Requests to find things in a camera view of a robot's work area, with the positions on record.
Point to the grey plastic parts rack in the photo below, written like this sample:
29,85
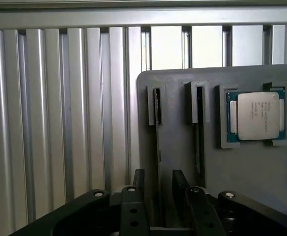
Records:
180,147

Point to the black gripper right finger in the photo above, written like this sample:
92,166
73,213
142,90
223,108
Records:
200,209

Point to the aluminium frame rail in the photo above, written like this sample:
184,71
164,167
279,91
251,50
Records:
133,17

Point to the silver CPU on green board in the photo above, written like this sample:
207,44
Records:
256,116

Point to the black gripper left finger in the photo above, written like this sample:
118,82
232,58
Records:
131,211

